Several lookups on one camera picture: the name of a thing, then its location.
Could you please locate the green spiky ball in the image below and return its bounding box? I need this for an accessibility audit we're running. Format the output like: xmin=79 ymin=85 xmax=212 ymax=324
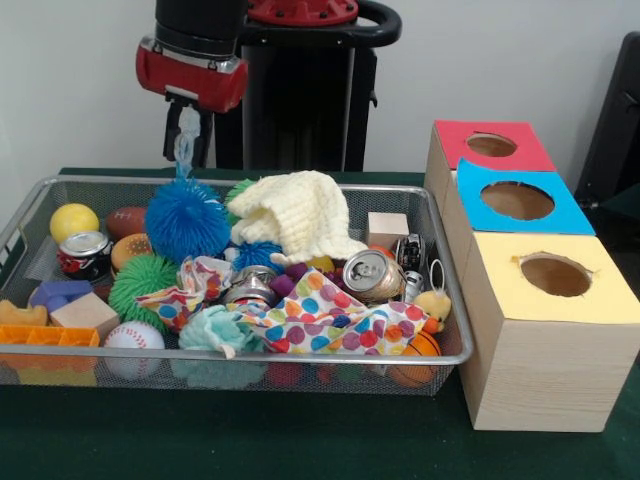
xmin=108 ymin=253 xmax=179 ymax=333

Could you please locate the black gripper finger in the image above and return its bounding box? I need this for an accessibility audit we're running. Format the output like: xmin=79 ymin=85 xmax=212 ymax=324
xmin=163 ymin=97 xmax=181 ymax=161
xmin=196 ymin=105 xmax=217 ymax=169

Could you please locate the clear wire mesh bin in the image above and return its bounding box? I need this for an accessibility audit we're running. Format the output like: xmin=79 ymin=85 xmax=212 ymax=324
xmin=0 ymin=176 xmax=475 ymax=393

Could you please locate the red and silver can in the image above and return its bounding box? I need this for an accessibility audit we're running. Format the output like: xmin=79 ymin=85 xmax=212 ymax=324
xmin=57 ymin=232 xmax=113 ymax=281

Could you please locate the blue spiky ball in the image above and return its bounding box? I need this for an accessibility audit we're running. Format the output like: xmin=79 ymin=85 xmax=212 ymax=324
xmin=143 ymin=178 xmax=233 ymax=264

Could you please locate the black upright panel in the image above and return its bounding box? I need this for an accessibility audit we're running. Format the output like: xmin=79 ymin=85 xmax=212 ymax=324
xmin=583 ymin=32 xmax=640 ymax=216

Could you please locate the wooden box with three holes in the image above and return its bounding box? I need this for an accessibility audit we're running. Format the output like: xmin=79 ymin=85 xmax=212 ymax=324
xmin=424 ymin=120 xmax=640 ymax=433

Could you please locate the orange toy building block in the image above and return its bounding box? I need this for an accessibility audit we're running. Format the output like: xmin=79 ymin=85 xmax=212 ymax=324
xmin=0 ymin=323 xmax=99 ymax=386

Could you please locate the polka dot cloth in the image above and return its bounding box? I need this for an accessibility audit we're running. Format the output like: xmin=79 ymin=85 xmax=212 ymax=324
xmin=240 ymin=268 xmax=433 ymax=356

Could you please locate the small white baseball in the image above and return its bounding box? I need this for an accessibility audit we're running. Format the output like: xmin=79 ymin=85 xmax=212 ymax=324
xmin=103 ymin=321 xmax=166 ymax=379

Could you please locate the crushed silver can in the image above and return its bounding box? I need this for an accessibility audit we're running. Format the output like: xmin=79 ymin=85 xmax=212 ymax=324
xmin=342 ymin=248 xmax=406 ymax=304

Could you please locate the smooth yellow ball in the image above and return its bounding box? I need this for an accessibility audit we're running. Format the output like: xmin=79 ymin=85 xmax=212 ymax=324
xmin=50 ymin=203 xmax=101 ymax=244

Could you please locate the clear plastic bottle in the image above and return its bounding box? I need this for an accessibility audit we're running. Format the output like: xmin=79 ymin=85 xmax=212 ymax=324
xmin=174 ymin=105 xmax=201 ymax=181

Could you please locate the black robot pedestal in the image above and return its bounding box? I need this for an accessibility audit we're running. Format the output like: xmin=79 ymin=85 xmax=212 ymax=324
xmin=212 ymin=0 xmax=403 ymax=171

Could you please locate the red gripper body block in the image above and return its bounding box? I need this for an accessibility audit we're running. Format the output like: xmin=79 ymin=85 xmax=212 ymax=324
xmin=136 ymin=38 xmax=250 ymax=115

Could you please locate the white knitted cloth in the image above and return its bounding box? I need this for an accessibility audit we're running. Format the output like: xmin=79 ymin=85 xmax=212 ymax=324
xmin=226 ymin=170 xmax=369 ymax=266

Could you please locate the plain wooden cube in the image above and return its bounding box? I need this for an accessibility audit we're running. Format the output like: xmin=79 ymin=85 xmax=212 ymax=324
xmin=47 ymin=292 xmax=118 ymax=341

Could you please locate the green cloth side table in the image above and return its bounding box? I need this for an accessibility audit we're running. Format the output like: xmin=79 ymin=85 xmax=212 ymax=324
xmin=598 ymin=183 xmax=640 ymax=223

